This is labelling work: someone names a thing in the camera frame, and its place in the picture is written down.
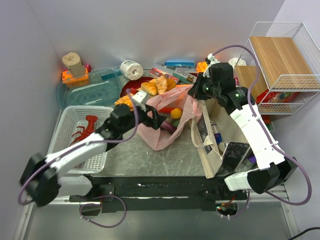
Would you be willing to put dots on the croissant bread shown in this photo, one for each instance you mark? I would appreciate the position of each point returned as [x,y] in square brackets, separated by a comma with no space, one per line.
[150,88]

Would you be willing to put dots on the brown toilet paper roll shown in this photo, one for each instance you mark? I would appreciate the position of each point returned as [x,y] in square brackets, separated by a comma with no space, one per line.
[73,63]

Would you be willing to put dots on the teal plastic tray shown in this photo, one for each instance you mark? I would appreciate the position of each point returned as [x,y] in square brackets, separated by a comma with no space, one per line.
[103,90]

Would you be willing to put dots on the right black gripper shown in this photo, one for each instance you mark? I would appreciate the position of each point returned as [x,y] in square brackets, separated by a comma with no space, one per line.
[197,88]

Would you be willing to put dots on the red round plate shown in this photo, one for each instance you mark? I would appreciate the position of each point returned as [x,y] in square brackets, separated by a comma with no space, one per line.
[134,84]

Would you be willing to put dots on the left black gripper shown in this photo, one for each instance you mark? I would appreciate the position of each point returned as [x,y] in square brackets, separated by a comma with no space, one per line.
[152,116]

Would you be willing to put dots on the blue flat box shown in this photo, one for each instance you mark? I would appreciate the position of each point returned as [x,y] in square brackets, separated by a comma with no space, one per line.
[180,63]

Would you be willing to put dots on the red toy lobster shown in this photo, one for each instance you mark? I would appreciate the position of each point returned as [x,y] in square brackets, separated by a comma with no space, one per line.
[84,132]

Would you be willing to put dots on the pink plastic grocery bag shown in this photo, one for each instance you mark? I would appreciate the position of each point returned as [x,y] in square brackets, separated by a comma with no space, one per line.
[175,98]

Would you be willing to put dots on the white toilet paper roll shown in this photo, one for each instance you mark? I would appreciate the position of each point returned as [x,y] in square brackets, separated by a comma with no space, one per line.
[131,70]

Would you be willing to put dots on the twisted orange bread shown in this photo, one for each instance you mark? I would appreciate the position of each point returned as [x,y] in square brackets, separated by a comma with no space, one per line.
[125,100]

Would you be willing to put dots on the green snack packet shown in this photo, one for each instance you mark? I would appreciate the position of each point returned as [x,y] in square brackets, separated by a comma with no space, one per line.
[269,126]

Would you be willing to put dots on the beige canvas tote bag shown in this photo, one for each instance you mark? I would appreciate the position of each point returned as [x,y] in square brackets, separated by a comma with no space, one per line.
[221,145]

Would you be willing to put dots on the white wire shelf rack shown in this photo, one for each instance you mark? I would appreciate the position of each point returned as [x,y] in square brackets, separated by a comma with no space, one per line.
[284,58]

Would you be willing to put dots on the orange box under roll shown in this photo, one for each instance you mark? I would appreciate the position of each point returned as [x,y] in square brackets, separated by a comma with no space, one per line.
[75,81]

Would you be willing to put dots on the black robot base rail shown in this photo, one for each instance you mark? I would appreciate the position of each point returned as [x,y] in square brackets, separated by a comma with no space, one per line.
[151,193]

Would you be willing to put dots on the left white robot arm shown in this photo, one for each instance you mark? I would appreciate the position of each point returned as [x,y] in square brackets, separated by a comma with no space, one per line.
[44,177]

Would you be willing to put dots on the red candy bag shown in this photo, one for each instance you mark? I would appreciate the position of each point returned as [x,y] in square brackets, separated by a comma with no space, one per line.
[276,97]

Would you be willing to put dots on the toy carrot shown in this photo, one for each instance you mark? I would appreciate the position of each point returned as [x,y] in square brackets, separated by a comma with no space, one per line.
[165,110]

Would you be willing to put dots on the white perforated plastic basket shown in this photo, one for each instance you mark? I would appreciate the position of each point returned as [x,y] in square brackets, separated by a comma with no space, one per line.
[72,120]

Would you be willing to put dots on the white paper cup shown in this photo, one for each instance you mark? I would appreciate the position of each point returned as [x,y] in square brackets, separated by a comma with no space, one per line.
[237,62]

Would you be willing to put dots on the orange snack box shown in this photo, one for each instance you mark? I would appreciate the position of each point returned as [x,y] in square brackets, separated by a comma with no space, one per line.
[201,67]

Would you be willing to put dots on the yellow lemon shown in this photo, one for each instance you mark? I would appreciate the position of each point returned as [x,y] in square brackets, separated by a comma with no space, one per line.
[176,113]

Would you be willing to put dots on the red toothpaste box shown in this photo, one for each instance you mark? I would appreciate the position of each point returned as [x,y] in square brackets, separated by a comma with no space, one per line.
[159,73]

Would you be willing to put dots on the white RIO box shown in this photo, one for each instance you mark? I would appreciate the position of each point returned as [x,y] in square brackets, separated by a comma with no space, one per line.
[184,76]

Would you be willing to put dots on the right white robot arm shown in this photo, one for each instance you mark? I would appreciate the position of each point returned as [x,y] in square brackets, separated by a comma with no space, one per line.
[273,168]

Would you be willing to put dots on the Red Bull can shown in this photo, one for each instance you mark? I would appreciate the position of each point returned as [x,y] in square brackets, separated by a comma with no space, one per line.
[218,138]

